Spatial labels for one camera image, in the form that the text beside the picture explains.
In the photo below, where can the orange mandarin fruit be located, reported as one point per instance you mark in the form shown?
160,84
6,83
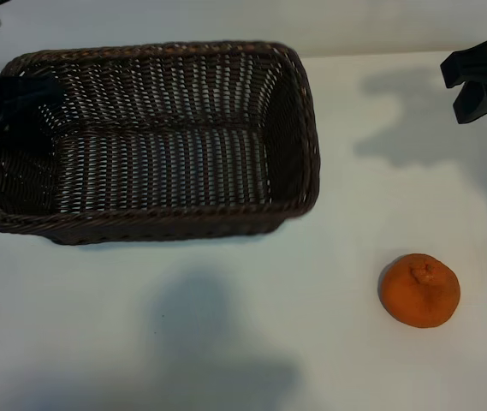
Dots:
418,299

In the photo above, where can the dark brown wicker basket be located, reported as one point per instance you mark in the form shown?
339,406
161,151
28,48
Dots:
162,222

